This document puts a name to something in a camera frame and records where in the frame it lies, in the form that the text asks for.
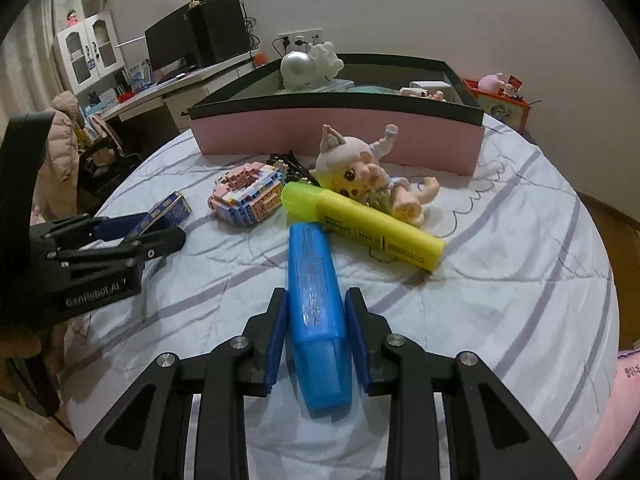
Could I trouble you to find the white desk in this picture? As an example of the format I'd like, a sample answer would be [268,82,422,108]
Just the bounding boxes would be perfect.
[82,50,261,136]

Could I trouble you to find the pink haired doll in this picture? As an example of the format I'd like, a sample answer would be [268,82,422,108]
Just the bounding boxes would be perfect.
[314,123,442,227]

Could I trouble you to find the small blue patterned box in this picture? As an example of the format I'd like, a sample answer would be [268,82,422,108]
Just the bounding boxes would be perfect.
[135,191,192,241]

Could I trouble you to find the black office chair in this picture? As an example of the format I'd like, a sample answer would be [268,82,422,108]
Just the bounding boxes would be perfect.
[75,115,143,196]

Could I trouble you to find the beige curtain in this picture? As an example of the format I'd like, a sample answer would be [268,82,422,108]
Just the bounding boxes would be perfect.
[0,0,66,126]

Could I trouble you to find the pink printed bedsheet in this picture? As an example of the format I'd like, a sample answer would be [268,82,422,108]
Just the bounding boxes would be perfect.
[570,345,640,480]

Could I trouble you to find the white glass door cabinet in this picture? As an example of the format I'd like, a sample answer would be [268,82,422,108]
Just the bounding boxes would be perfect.
[52,11,126,93]

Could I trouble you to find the white striped quilt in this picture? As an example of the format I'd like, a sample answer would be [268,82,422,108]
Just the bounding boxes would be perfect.
[65,110,621,480]

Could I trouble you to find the yellow highlighter pen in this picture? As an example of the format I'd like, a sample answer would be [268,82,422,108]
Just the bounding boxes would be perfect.
[281,182,446,273]

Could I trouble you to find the black computer monitor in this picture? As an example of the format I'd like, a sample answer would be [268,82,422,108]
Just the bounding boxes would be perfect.
[144,10,198,73]

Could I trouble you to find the pink puffer jacket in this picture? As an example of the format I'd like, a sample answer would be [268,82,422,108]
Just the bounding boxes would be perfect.
[30,91,82,221]

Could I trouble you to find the white wall outlet strip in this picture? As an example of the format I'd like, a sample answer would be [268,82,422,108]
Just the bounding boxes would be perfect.
[277,30,323,48]

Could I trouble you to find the white figurine with pearl ball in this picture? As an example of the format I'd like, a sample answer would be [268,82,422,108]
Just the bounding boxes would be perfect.
[280,40,346,92]

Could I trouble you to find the black keychain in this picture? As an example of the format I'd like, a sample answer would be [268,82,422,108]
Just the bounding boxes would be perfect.
[265,152,323,188]

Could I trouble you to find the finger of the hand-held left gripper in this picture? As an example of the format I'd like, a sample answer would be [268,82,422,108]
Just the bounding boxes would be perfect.
[47,226,187,276]
[30,212,153,251]

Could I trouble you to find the black computer tower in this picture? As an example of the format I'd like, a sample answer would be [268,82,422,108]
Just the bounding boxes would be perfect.
[187,0,251,66]

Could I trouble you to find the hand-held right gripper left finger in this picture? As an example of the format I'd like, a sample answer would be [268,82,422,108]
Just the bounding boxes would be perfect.
[60,287,291,480]

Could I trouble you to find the red plastic crate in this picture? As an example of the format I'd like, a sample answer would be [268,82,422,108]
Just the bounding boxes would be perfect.
[462,77,532,131]

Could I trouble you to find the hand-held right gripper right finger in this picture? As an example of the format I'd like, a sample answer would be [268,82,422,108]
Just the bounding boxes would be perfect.
[345,287,578,480]

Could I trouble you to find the pastel building block toy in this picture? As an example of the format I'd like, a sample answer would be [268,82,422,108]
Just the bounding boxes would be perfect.
[208,161,286,226]

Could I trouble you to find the pink storage box grey inside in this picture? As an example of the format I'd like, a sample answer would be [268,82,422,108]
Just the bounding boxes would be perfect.
[187,53,485,177]

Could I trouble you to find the teal toy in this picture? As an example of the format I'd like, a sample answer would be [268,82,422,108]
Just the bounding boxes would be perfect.
[345,84,401,95]

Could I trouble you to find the blue highlighter pen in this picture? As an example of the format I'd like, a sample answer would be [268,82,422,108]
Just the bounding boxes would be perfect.
[287,223,353,411]

